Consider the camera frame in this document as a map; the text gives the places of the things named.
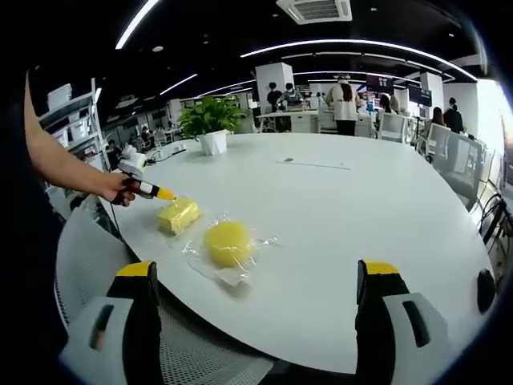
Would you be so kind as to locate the person's left hand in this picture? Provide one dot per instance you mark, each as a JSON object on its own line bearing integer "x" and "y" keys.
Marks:
{"x": 114, "y": 188}

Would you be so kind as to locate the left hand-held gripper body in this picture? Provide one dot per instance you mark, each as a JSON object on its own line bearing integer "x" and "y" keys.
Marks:
{"x": 130, "y": 162}

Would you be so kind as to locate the white office desk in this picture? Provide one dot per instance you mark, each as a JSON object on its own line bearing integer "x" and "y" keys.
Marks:
{"x": 300, "y": 120}

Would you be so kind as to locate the metal storage shelf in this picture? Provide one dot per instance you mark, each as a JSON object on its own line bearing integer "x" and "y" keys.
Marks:
{"x": 68, "y": 108}

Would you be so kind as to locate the white storage box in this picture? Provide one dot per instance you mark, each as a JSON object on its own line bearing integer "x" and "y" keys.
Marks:
{"x": 59, "y": 94}

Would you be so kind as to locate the person's dark clothing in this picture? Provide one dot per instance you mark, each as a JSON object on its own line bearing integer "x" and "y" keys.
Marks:
{"x": 28, "y": 260}

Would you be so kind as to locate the small white object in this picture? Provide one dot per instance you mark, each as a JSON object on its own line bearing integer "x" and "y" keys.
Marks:
{"x": 179, "y": 149}

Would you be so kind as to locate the grey office chair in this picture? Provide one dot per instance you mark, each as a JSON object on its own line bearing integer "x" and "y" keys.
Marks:
{"x": 461, "y": 160}

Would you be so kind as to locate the white mesh office chair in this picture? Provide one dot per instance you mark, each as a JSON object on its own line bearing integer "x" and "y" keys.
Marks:
{"x": 88, "y": 256}

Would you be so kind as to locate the yellow rectangular silicone block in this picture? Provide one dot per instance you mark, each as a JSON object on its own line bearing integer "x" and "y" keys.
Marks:
{"x": 178, "y": 216}

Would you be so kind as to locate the long curved ceiling light strip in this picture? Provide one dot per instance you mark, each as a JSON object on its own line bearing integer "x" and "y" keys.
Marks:
{"x": 340, "y": 40}

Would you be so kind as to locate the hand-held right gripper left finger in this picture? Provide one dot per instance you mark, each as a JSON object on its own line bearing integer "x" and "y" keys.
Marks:
{"x": 140, "y": 321}

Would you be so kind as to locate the ceiling air conditioner vent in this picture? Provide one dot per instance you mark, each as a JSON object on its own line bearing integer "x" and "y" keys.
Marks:
{"x": 314, "y": 10}

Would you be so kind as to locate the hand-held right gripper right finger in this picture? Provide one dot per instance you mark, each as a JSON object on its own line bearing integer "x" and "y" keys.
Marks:
{"x": 376, "y": 321}

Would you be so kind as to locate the green plant in white pot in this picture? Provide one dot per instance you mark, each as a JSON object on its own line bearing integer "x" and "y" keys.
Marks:
{"x": 208, "y": 116}

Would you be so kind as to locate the black chair frame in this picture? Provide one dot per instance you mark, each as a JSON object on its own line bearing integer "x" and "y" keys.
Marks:
{"x": 495, "y": 216}

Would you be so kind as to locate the black chair armrest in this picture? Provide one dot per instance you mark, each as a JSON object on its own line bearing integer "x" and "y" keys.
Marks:
{"x": 486, "y": 290}

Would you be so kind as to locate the small black object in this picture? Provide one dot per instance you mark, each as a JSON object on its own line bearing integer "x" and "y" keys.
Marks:
{"x": 152, "y": 160}

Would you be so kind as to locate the yellow round silicone block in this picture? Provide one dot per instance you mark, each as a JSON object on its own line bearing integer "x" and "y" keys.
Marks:
{"x": 226, "y": 244}

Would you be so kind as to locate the dark wall screen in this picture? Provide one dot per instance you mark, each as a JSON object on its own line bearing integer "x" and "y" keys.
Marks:
{"x": 420, "y": 95}
{"x": 380, "y": 83}

